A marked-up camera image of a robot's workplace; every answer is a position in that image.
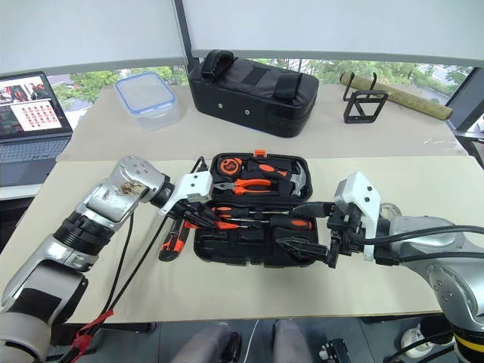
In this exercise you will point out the black device on floor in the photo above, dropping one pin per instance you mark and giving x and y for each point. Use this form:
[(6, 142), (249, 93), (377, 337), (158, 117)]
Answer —
[(334, 351)]

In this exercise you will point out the dark window frame post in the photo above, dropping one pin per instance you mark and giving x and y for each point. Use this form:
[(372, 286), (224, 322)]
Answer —
[(185, 30)]

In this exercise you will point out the dark slanted window frame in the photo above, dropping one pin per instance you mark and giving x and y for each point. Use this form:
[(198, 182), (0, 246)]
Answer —
[(467, 102)]

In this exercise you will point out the orange black utility knife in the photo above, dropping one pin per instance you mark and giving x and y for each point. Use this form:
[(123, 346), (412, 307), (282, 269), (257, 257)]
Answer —
[(174, 244)]

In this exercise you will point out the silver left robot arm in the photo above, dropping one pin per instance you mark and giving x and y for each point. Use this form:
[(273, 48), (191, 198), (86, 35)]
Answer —
[(106, 200)]

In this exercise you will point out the thick black orange screwdriver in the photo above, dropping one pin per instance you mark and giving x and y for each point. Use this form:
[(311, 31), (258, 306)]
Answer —
[(295, 225)]

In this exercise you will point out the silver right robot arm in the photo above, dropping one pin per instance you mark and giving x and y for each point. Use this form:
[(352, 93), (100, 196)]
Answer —
[(435, 242)]

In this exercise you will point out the beige table cover sheet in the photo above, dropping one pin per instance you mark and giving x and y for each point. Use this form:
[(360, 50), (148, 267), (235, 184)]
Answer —
[(189, 143), (227, 291)]

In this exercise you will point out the clear container with blue lid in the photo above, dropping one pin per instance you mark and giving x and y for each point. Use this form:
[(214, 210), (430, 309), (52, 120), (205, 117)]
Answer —
[(147, 98)]

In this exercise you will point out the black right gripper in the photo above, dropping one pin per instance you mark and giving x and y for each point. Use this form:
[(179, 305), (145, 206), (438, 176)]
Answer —
[(346, 238)]

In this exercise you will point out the white round floor object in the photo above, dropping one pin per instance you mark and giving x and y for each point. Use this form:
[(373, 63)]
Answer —
[(412, 340)]

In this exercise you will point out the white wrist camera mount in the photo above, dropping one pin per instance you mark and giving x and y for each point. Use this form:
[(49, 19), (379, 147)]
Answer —
[(193, 186), (365, 196)]

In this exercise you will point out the black plastic tool case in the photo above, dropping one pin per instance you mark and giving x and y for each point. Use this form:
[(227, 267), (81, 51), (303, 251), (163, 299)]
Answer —
[(242, 242)]

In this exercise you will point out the black metal stand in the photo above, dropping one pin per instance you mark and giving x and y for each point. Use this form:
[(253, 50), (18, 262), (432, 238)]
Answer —
[(365, 107)]

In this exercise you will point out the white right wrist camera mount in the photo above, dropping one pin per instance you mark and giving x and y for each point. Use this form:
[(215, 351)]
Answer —
[(365, 196)]

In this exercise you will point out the white roller blind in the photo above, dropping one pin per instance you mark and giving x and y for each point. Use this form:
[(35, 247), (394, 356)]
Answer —
[(332, 26), (87, 30)]

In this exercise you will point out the open grey laptop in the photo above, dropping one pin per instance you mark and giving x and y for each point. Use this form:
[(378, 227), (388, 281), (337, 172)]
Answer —
[(30, 125)]

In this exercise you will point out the grey rounded shape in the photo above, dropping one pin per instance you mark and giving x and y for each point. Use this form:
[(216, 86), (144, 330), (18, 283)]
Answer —
[(204, 346), (291, 342)]

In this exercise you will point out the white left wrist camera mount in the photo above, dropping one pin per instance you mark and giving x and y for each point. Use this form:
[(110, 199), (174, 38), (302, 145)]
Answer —
[(193, 186)]

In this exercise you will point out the black fabric bag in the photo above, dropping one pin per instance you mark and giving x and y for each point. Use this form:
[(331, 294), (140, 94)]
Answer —
[(249, 98)]

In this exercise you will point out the steel claw hammer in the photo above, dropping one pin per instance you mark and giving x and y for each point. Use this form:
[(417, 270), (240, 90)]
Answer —
[(298, 181)]

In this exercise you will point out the rolled brown mat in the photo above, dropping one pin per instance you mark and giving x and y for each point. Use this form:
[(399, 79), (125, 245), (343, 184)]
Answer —
[(412, 100)]

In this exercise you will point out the black orange tape measure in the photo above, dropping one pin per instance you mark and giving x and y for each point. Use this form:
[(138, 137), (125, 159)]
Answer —
[(229, 166)]

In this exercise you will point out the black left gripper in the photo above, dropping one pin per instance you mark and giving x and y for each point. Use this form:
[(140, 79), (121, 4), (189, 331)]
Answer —
[(185, 210)]

